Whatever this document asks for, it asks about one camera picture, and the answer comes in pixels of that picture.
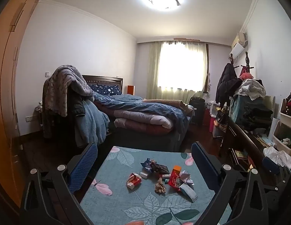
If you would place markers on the white wall socket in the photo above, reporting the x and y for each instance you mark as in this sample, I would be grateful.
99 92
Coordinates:
29 118

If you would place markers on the white storage bins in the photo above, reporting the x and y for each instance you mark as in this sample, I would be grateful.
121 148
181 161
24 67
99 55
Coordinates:
284 119

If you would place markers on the brown paper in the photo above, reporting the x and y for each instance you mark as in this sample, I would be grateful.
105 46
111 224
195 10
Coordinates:
160 188

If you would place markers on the navy star print pillow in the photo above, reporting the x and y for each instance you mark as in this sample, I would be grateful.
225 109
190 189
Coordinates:
105 89

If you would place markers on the dark wrapper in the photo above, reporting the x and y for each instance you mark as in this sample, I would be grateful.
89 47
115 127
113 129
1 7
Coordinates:
162 168

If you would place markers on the blue fleece blanket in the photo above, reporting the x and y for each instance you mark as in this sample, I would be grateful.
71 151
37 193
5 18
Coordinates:
91 121

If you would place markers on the dark folded clothes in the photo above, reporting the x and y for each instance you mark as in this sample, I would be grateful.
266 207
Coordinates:
260 117

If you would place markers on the black jacket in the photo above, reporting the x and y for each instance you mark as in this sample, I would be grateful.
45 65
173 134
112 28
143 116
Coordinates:
78 107

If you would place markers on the dark wooden dresser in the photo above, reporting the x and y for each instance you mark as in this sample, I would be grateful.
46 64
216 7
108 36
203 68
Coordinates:
241 140

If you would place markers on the pale sheer window curtain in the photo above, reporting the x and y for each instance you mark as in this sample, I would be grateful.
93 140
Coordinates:
152 75

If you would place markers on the pile of white grey clothes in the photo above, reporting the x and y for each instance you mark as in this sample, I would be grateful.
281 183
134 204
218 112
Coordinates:
251 88

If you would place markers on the dark hanging coats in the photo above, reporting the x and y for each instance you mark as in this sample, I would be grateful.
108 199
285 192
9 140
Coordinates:
226 82

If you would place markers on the white air conditioner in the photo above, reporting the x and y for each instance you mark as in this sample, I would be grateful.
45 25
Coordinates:
238 49

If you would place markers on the bed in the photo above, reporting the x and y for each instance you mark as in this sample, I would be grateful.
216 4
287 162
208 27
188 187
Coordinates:
147 141

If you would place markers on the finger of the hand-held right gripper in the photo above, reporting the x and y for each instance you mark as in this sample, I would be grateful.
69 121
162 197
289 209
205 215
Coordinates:
270 165

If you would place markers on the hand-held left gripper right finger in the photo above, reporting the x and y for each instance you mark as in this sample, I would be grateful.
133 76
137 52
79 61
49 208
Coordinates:
203 161

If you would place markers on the beige blanket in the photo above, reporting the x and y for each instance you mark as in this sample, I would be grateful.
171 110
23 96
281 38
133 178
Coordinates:
164 102

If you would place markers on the grey knitted blanket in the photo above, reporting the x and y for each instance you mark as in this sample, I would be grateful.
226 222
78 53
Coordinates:
63 84

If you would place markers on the blue duvet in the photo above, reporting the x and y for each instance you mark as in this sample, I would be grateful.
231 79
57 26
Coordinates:
159 109

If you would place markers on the white paper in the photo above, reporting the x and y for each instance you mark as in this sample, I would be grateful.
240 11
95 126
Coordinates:
186 177

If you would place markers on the red packet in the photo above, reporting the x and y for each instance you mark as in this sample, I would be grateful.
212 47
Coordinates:
174 181

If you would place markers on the orange wooden wardrobe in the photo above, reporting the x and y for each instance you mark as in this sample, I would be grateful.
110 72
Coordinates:
9 75

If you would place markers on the dark wooden headboard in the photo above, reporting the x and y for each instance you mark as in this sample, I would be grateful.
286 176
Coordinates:
101 78

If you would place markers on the folded pink grey quilt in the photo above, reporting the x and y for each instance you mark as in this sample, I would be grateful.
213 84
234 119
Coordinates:
140 119

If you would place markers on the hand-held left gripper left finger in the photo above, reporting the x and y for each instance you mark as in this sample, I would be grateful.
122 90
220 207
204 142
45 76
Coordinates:
83 166

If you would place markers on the pink garment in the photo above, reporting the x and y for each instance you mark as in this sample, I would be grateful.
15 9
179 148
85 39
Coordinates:
246 76

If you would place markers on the black suitcase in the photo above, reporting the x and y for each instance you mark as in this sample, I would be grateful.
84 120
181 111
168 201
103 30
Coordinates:
197 110

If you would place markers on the small white box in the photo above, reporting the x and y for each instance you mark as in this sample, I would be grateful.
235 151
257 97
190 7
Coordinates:
144 175

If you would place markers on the orange nightstand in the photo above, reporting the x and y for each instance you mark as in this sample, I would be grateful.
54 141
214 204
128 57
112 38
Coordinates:
131 90

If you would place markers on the white tube with pink cap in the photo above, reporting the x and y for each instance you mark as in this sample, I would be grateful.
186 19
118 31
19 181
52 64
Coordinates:
164 176

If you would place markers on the teal leaf print tablecloth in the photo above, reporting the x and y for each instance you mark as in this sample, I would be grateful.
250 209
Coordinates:
117 204

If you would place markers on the blue snack bag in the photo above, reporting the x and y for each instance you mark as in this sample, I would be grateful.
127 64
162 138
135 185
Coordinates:
147 165

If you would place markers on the white teal carton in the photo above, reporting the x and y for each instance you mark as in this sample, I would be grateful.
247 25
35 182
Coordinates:
189 192

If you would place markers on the white plastic bag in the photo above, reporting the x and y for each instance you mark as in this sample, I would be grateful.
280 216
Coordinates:
277 155

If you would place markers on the white storage bin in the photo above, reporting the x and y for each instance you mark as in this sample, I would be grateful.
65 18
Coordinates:
214 109

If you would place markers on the brown wooden coat rack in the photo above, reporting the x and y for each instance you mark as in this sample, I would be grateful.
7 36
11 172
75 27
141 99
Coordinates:
247 61

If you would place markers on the red white carton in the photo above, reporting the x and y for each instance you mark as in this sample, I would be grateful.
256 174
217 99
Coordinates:
135 180

